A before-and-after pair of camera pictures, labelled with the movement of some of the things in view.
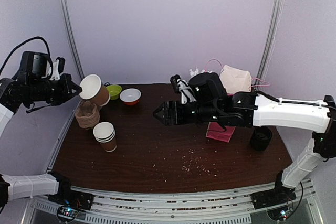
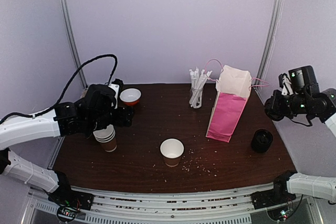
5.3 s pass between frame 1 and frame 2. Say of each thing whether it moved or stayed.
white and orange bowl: stayed
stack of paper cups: stayed
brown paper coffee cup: moved
